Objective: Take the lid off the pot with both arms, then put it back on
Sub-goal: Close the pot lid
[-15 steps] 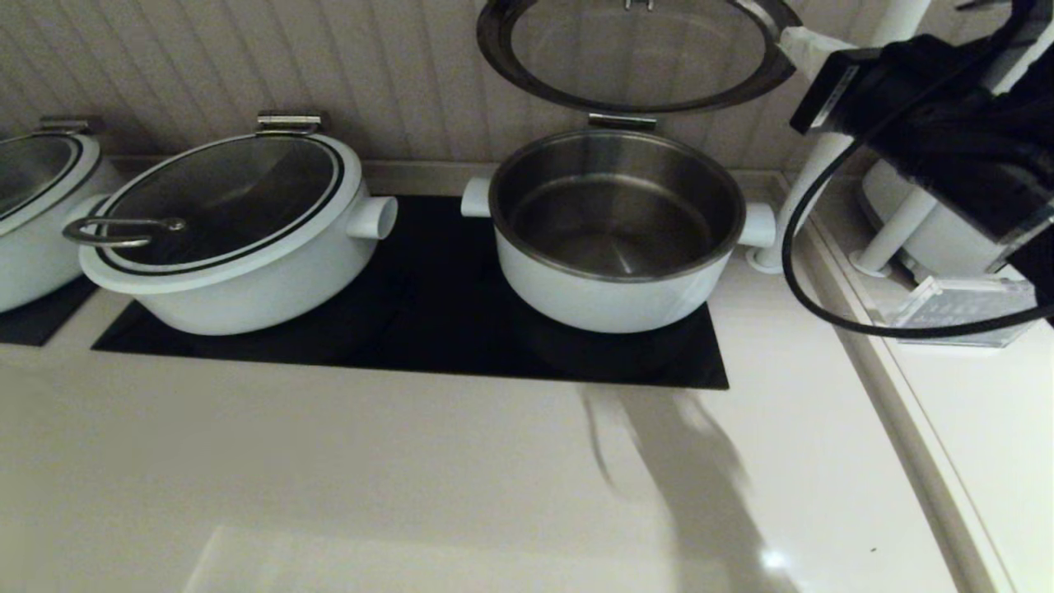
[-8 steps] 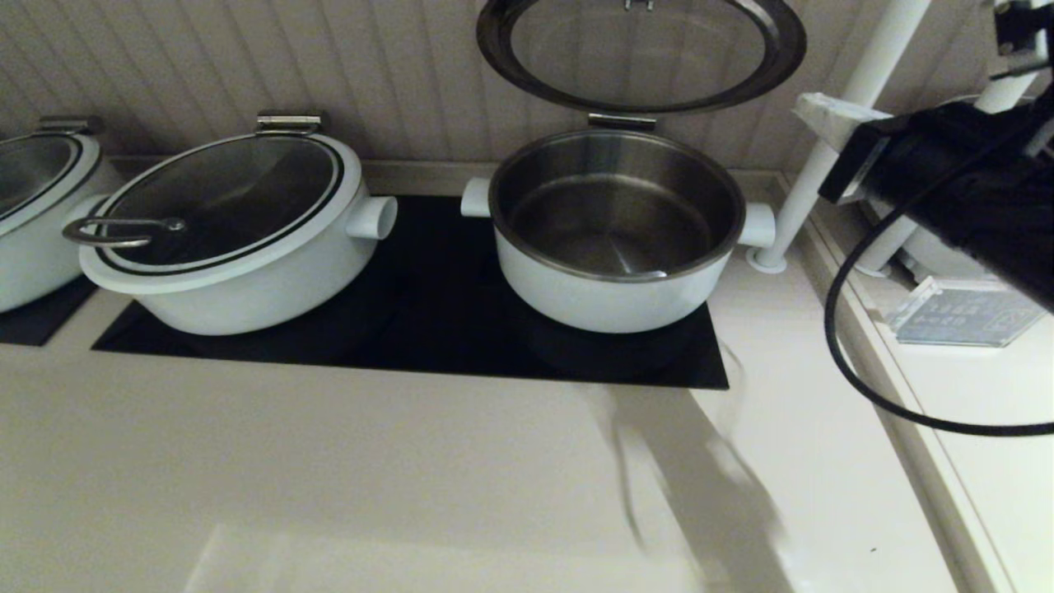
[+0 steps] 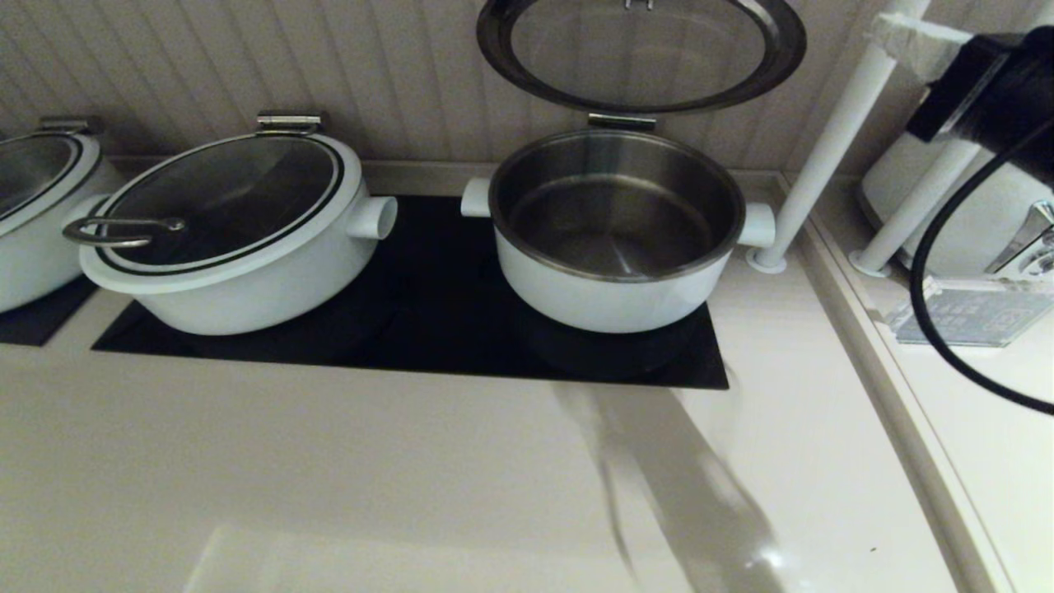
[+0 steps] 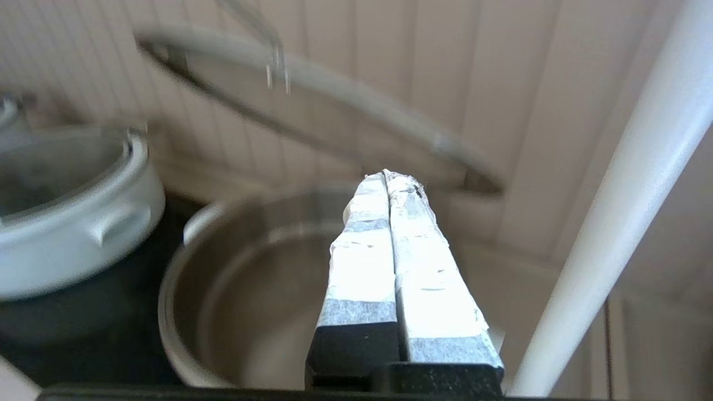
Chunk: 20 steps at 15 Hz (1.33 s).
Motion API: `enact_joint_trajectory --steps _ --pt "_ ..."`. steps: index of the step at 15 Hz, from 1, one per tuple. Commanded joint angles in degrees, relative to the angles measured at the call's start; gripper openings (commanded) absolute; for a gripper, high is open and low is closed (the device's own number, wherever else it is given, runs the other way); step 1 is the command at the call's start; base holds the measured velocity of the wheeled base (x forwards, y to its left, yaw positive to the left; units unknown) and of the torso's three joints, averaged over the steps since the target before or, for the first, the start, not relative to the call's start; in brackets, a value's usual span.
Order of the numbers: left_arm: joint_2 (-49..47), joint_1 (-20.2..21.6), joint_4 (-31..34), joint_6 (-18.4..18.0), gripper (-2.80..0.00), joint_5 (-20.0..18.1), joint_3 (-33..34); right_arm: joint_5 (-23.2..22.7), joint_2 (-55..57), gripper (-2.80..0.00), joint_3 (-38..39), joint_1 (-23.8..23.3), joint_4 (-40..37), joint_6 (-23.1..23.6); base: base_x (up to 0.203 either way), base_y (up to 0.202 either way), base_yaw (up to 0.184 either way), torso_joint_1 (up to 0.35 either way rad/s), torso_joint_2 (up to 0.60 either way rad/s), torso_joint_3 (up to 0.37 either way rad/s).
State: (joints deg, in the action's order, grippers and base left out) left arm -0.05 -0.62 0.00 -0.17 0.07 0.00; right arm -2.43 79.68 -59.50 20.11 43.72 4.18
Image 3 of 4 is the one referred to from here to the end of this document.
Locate glass lid with looped handle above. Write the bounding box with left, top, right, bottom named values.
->
left=476, top=0, right=808, bottom=114

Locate white pot with steel interior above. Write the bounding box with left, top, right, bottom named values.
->
left=459, top=128, right=777, bottom=334

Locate wide white pot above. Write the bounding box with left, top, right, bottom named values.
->
left=0, top=132, right=124, bottom=314
left=78, top=132, right=399, bottom=337

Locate white slanted pole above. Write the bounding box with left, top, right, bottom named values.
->
left=848, top=0, right=1054, bottom=277
left=745, top=0, right=930, bottom=274

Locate white toaster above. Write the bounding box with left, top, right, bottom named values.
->
left=860, top=124, right=1054, bottom=281

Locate clear acrylic sign holder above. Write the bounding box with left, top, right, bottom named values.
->
left=885, top=276, right=1054, bottom=348

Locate large black induction cooktop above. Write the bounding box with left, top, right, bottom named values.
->
left=92, top=195, right=729, bottom=390

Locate small black induction cooktop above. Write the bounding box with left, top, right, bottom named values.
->
left=0, top=276, right=100, bottom=347

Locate glass lid with ring handle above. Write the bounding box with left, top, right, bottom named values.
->
left=64, top=132, right=363, bottom=295

